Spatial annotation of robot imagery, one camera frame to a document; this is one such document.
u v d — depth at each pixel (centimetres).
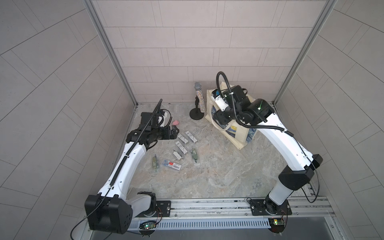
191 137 96
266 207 63
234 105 49
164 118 69
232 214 70
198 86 88
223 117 60
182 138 96
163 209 71
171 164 84
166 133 67
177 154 88
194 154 89
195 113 108
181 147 91
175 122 102
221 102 59
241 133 84
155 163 84
